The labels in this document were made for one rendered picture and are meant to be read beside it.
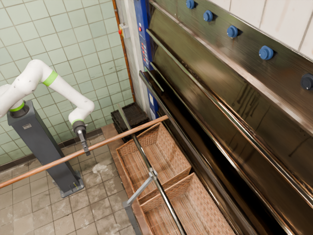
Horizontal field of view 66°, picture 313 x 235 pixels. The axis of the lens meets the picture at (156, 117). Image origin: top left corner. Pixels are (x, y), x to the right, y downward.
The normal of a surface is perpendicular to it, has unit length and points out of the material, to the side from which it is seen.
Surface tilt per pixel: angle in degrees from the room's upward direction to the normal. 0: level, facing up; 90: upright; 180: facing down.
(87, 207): 0
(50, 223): 0
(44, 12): 90
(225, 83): 70
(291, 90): 90
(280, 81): 90
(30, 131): 90
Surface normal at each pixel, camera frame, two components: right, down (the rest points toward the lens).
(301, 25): -0.91, 0.36
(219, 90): -0.88, 0.10
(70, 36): 0.41, 0.63
